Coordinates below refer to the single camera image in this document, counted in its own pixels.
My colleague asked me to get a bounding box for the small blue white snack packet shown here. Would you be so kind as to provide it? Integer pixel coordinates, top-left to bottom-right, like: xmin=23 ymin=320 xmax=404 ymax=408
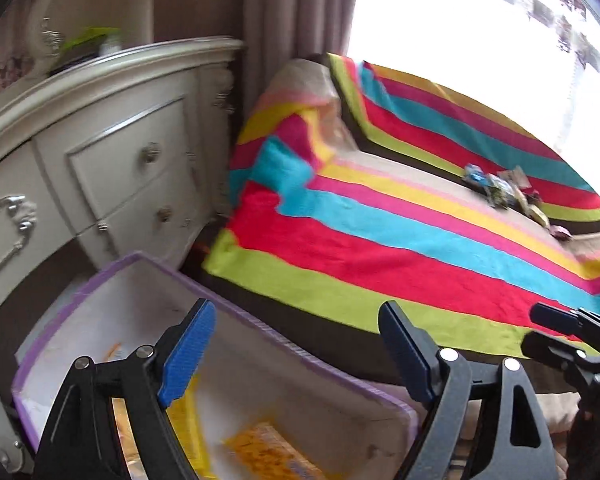
xmin=462 ymin=164 xmax=488 ymax=190

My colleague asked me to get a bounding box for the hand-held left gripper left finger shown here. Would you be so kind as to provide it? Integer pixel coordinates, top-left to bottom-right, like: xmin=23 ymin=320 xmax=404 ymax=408
xmin=32 ymin=298 xmax=217 ymax=480

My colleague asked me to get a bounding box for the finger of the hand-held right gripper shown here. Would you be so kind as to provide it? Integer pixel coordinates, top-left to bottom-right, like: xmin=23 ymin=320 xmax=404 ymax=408
xmin=520 ymin=332 xmax=598 ymax=378
xmin=529 ymin=302 xmax=600 ymax=343

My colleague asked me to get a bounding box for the large orange puffed snack bag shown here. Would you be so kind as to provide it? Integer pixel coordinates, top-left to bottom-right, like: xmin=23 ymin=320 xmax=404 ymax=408
xmin=222 ymin=420 xmax=333 ymax=480

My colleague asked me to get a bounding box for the yellow snack packet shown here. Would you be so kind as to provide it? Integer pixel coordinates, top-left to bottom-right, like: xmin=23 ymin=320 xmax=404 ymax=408
xmin=167 ymin=375 xmax=216 ymax=476

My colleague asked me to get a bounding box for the striped colourful blanket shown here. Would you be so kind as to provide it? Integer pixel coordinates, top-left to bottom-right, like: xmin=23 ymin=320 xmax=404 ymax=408
xmin=202 ymin=52 xmax=600 ymax=361

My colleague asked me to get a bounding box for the brown curtain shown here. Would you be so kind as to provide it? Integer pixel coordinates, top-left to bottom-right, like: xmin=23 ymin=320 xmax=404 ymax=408
xmin=152 ymin=0 xmax=363 ymax=126

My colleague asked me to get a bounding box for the green snack packet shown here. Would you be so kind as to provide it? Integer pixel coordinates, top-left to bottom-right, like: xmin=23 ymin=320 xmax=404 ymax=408
xmin=485 ymin=175 xmax=516 ymax=208

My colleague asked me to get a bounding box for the purple rimmed white storage box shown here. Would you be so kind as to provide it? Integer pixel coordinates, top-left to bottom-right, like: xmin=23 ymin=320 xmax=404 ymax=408
xmin=11 ymin=252 xmax=421 ymax=480

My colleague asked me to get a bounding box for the white ornate mirror frame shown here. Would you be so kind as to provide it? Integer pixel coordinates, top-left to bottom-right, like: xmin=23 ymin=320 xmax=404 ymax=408
xmin=15 ymin=0 xmax=156 ymax=76

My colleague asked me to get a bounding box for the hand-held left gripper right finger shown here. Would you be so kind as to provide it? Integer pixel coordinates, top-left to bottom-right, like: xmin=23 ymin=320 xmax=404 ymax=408
xmin=378 ymin=301 xmax=558 ymax=480

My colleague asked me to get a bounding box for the white ornate dresser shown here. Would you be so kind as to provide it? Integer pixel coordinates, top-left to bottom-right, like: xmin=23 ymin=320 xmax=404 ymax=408
xmin=0 ymin=36 xmax=246 ymax=476

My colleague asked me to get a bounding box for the green object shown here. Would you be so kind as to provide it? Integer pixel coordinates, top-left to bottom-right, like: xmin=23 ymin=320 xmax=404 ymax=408
xmin=60 ymin=26 xmax=122 ymax=56

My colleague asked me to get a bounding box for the clear bag of small snacks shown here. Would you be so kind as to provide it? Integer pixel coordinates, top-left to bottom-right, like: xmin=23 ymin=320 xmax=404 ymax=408
xmin=517 ymin=187 xmax=551 ymax=228

